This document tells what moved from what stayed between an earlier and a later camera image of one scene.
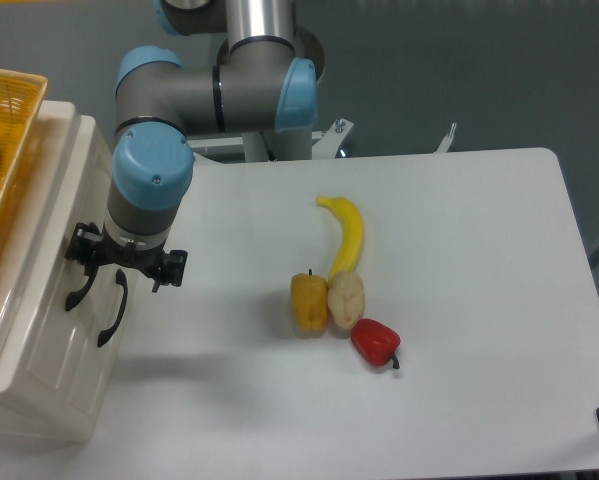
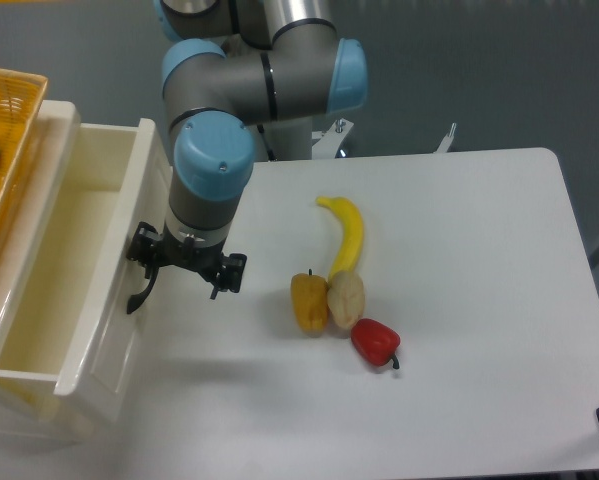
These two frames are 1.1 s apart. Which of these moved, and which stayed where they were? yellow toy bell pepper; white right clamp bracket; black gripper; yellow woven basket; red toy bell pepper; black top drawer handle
Moved: black gripper; black top drawer handle
Stayed: white right clamp bracket; yellow woven basket; yellow toy bell pepper; red toy bell pepper
